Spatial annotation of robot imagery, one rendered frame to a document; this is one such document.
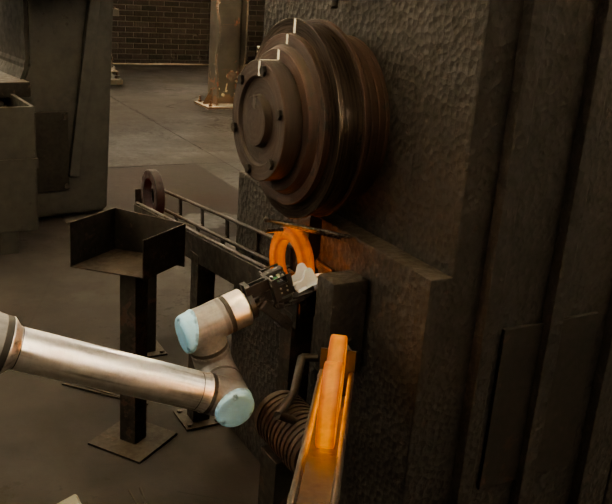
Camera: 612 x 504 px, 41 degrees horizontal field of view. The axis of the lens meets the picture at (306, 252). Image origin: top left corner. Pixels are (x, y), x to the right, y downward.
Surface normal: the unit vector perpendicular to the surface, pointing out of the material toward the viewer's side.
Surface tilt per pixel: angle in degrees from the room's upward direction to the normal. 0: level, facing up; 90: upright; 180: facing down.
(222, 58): 90
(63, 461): 0
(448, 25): 90
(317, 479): 6
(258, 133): 90
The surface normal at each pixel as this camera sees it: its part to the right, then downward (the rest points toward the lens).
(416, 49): -0.87, 0.10
